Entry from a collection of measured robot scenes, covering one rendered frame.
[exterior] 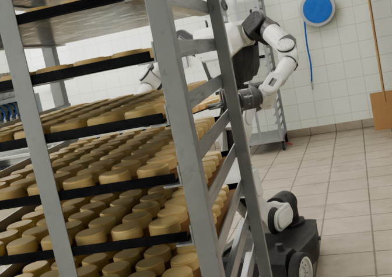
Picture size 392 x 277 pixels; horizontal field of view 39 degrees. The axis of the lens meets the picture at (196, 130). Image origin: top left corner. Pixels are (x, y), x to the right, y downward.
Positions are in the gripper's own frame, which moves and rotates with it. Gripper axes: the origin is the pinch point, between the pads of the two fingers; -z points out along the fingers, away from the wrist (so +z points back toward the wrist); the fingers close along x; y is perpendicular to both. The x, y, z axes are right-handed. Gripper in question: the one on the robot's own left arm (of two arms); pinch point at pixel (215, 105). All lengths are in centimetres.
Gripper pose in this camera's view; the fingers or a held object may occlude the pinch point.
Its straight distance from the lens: 225.0
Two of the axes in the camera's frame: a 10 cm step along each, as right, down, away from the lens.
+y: 2.1, 0.8, -9.7
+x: -1.9, -9.7, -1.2
